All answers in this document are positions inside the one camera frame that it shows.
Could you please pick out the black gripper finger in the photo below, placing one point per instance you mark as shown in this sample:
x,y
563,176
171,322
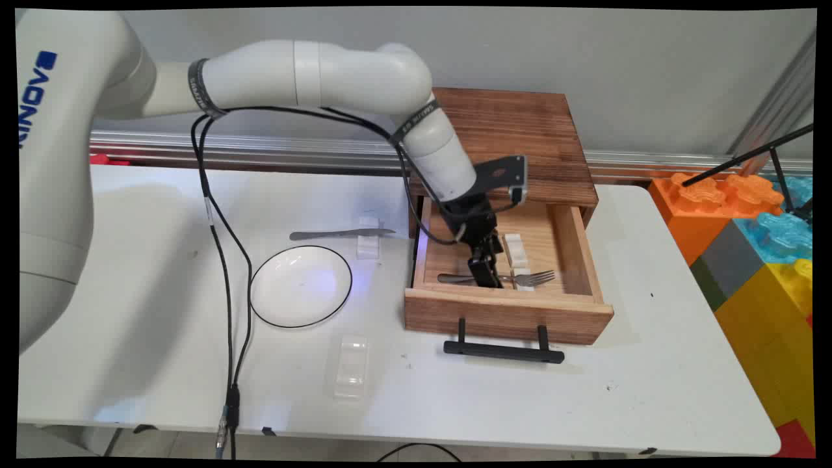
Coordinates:
x,y
484,273
496,250

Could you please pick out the blue translucent building block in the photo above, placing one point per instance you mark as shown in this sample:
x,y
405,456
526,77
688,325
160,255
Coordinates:
x,y
786,237

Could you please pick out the yellow giant building block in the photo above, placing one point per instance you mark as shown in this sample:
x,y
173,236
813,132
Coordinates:
x,y
767,338

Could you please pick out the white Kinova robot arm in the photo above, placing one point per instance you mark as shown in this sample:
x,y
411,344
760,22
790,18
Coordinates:
x,y
65,195

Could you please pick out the white ceramic cutlery rest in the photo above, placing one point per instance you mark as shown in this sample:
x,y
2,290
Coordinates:
x,y
368,248
522,272
517,250

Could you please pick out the grey giant building block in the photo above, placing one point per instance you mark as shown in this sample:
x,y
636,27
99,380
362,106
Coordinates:
x,y
728,260

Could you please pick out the orange giant building block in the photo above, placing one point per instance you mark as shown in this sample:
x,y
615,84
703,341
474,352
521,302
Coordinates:
x,y
689,221

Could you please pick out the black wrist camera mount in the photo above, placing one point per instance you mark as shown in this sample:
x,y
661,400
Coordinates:
x,y
500,174

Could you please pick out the white plate with black rim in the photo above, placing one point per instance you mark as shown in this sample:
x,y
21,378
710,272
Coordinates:
x,y
301,286

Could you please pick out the black tripod stand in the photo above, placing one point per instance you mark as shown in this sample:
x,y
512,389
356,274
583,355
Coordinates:
x,y
747,155

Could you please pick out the dark wooden drawer cabinet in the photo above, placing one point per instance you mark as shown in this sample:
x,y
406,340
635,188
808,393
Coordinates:
x,y
513,130

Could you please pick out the silver table knife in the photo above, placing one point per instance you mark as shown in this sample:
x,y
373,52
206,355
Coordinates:
x,y
325,234

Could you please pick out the light wooden drawer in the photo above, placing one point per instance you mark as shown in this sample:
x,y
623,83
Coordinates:
x,y
507,318

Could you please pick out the aluminium corner post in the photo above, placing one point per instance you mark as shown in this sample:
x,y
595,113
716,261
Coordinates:
x,y
780,104

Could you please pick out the translucent plastic cutlery rest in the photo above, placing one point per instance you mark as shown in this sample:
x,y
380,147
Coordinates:
x,y
351,367

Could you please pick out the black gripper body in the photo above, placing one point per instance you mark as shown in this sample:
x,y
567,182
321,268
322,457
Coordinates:
x,y
474,221

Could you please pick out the silver fork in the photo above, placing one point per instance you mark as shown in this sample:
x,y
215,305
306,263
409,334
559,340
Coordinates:
x,y
539,278

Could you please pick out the aluminium wall rail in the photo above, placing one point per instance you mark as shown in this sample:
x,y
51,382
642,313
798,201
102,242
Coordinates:
x,y
292,153

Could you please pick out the red giant building block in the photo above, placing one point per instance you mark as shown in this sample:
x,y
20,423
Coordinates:
x,y
796,442

